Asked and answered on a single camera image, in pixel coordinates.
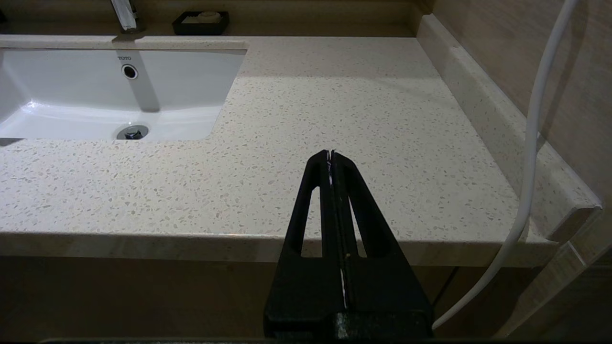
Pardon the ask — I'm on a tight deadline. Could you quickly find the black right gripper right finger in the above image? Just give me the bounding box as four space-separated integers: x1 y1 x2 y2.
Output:
330 150 434 339

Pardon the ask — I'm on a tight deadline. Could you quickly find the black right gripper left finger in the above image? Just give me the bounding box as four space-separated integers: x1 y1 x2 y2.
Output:
264 150 346 339

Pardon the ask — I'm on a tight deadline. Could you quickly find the brown vanity cabinet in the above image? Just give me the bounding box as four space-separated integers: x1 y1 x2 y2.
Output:
0 251 543 341

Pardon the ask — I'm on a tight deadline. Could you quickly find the chrome sink drain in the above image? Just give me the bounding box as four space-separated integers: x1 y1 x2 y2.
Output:
116 124 149 140

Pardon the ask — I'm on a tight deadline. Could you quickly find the black soap dish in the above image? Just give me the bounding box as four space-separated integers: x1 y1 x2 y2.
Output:
172 11 230 36

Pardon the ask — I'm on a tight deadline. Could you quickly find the round white soap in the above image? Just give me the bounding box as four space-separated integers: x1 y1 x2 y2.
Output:
184 11 223 24

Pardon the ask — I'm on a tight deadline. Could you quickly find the white sink basin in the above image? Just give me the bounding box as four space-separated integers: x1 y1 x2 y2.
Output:
0 47 248 142

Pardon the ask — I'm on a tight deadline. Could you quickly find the chrome faucet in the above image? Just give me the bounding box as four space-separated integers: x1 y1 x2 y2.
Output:
111 0 146 34

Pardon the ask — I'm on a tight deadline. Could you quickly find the white cable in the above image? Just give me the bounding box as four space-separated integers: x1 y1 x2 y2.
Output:
432 0 580 330

